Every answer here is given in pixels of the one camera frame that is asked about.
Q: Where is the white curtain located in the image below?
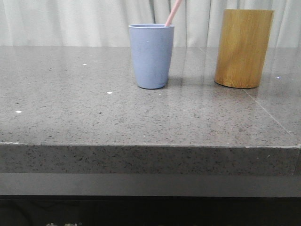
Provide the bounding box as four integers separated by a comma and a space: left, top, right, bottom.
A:
0, 0, 301, 48

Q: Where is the bamboo cylinder holder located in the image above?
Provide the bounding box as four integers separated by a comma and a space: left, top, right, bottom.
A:
214, 9, 274, 89

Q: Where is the blue plastic cup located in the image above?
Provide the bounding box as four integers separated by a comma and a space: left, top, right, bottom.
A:
128, 24, 174, 89

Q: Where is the dark cabinet front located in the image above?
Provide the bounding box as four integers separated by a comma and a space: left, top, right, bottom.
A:
0, 197, 301, 226

